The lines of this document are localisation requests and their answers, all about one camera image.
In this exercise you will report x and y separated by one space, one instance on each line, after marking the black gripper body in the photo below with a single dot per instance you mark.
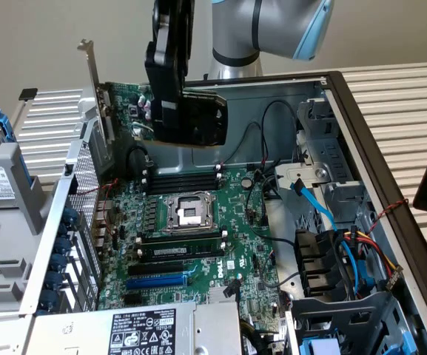
180 22

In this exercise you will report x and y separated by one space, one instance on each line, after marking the green graphics card black fan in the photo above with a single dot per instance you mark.
124 103

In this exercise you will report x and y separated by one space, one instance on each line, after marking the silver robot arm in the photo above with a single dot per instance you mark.
235 29

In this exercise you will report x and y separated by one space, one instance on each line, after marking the bank of black RAM slots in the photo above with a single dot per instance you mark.
183 183

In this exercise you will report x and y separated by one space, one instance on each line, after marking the coin cell battery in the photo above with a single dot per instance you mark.
247 182

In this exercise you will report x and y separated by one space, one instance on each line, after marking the CPU socket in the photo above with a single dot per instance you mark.
189 212

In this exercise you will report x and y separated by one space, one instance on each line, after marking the black table end cap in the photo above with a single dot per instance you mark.
28 94

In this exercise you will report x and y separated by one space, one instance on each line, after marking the empty black RAM slot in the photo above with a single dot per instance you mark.
180 237

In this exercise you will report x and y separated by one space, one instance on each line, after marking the green motherboard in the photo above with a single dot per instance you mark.
235 229

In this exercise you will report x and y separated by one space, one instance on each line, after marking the blue slot retention clip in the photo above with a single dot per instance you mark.
63 246
70 216
55 281
57 262
49 299
63 230

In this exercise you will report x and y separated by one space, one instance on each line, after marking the installed RAM stick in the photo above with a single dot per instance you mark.
181 250

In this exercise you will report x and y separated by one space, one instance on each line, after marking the long black expansion slot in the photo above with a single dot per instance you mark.
154 268

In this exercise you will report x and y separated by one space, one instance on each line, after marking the silver disk bay cage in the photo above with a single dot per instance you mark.
331 162

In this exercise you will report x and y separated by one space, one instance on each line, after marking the blue expansion slot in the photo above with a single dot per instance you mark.
154 282

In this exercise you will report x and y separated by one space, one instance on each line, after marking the grey hard drive tray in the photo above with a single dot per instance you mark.
17 222

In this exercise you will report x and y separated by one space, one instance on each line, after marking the open PC case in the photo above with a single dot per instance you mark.
365 122

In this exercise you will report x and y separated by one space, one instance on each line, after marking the black plug on motherboard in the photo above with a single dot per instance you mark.
231 287

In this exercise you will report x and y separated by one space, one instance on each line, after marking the short black expansion slot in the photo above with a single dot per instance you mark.
132 299

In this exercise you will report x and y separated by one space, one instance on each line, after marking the silver chipset heatsink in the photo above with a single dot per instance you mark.
222 294

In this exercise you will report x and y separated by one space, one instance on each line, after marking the silver power supply unit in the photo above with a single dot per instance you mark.
87 329

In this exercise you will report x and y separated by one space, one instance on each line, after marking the dark lower disk bay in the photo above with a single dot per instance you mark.
346 318

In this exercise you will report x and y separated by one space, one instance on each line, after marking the blue disk caddy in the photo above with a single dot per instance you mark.
318 347

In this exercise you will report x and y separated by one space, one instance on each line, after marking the blue disk rail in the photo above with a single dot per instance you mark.
5 125

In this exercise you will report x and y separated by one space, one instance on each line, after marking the black plastic fan duct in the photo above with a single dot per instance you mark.
316 262

